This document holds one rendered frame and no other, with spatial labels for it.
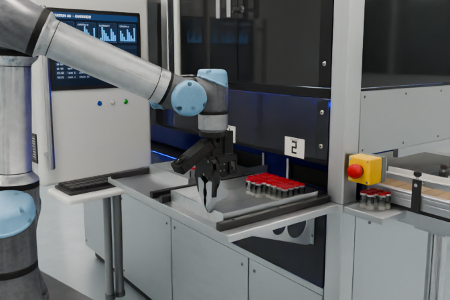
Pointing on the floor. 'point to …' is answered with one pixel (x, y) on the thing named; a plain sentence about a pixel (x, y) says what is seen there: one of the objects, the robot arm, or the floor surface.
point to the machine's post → (344, 124)
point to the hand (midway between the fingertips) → (206, 207)
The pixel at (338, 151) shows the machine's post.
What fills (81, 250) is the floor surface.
